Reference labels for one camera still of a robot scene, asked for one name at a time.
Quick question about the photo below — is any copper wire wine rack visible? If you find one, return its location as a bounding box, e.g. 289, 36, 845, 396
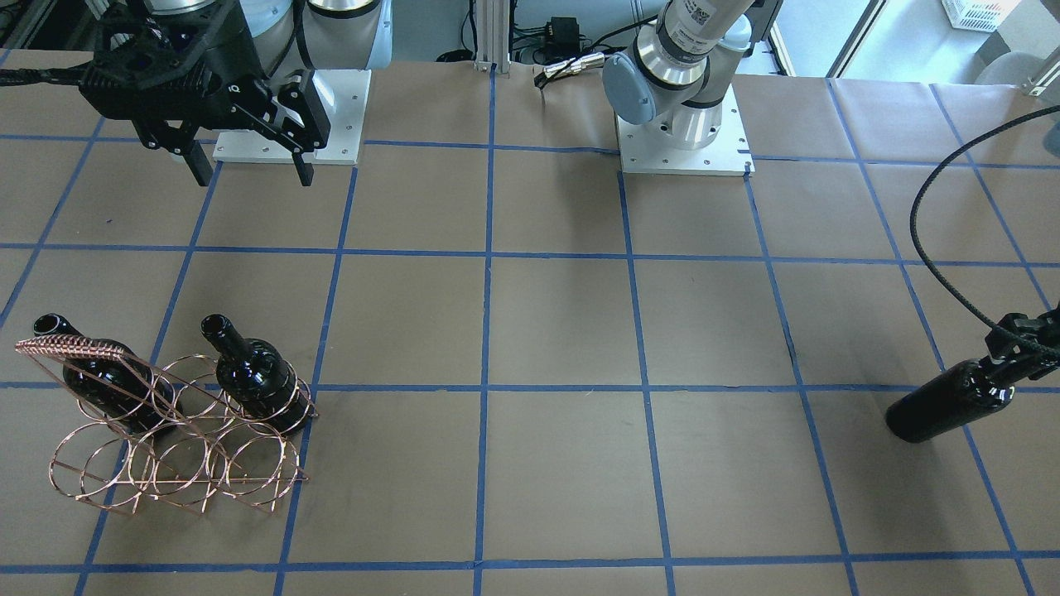
15, 334, 308, 516

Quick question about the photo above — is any aluminium frame post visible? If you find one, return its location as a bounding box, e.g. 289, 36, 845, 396
472, 1, 513, 78

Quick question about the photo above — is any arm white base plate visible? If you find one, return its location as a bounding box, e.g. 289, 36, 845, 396
614, 86, 756, 176
213, 69, 373, 166

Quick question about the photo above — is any dark glass wine bottle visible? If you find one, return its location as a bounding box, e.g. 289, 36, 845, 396
884, 356, 1017, 444

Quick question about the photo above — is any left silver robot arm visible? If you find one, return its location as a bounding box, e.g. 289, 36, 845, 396
603, 1, 1058, 392

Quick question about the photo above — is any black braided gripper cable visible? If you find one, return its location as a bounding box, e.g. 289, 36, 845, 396
909, 105, 1060, 358

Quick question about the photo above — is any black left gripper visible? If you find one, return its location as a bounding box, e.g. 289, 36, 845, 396
985, 308, 1059, 381

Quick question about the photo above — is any white plastic basket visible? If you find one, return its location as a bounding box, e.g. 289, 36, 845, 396
940, 0, 1019, 33

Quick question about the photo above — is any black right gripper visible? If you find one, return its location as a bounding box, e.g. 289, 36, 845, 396
80, 1, 330, 186

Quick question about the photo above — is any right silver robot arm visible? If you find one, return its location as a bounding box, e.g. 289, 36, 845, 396
75, 1, 393, 186

